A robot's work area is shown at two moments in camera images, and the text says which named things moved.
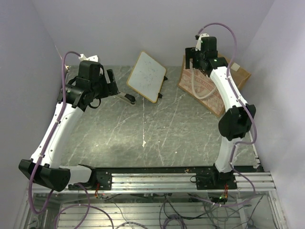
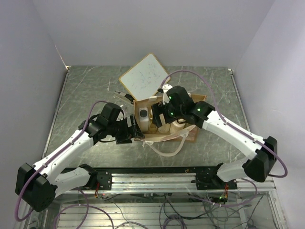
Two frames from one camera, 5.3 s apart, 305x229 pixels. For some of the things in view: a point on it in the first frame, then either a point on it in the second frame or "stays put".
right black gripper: x=191 y=53 to x=158 y=108
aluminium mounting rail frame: x=201 y=199 stays put
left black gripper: x=110 y=88 to x=129 y=132
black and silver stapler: x=129 y=98 stays put
